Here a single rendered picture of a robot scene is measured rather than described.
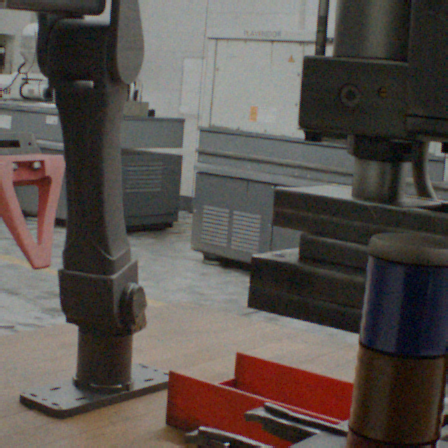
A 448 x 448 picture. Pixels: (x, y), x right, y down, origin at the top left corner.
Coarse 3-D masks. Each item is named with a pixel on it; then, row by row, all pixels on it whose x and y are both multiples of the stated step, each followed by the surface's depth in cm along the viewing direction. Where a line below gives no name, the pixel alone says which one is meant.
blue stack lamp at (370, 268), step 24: (384, 264) 35; (408, 264) 34; (384, 288) 35; (408, 288) 34; (432, 288) 34; (384, 312) 35; (408, 312) 34; (432, 312) 34; (360, 336) 36; (384, 336) 35; (408, 336) 34; (432, 336) 34
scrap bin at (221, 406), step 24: (240, 360) 105; (264, 360) 103; (168, 384) 96; (192, 384) 94; (216, 384) 92; (240, 384) 105; (264, 384) 103; (288, 384) 101; (312, 384) 99; (336, 384) 97; (168, 408) 96; (192, 408) 94; (216, 408) 92; (240, 408) 91; (288, 408) 87; (312, 408) 99; (336, 408) 97; (240, 432) 91; (264, 432) 89
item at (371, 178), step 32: (384, 160) 62; (416, 160) 63; (288, 192) 64; (320, 192) 64; (352, 192) 64; (384, 192) 63; (288, 224) 64; (320, 224) 63; (352, 224) 61; (384, 224) 60; (416, 224) 58; (256, 256) 62; (288, 256) 62; (320, 256) 62; (352, 256) 60; (256, 288) 62; (288, 288) 60; (320, 288) 59; (352, 288) 58; (320, 320) 59; (352, 320) 58
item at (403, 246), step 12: (372, 240) 35; (384, 240) 35; (396, 240) 35; (408, 240) 35; (420, 240) 35; (432, 240) 35; (444, 240) 36; (372, 252) 35; (384, 252) 34; (396, 252) 34; (408, 252) 34; (420, 252) 34; (432, 252) 34; (444, 252) 34; (432, 264) 34; (444, 264) 34
